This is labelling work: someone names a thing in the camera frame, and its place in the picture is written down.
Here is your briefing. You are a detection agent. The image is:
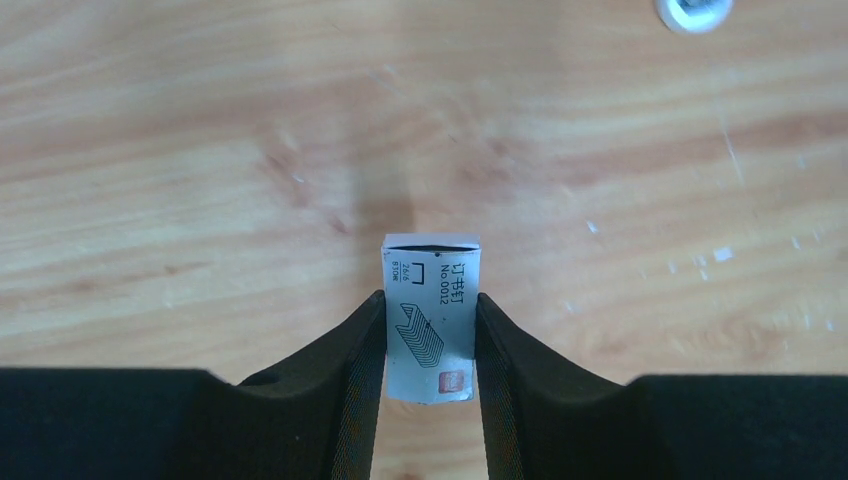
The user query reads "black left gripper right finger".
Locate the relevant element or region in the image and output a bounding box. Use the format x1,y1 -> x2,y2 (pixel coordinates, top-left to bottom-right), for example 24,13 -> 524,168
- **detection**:
475,295 -> 847,479

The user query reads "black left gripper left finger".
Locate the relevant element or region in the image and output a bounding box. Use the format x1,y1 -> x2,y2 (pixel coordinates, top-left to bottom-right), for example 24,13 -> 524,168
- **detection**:
1,291 -> 386,479

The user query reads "white staple box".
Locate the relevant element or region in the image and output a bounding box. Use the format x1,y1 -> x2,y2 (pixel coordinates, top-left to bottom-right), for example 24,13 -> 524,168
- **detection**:
382,233 -> 481,405

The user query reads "grey white stapler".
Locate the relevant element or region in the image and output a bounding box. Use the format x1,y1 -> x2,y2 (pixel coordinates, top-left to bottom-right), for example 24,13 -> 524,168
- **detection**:
654,0 -> 734,34

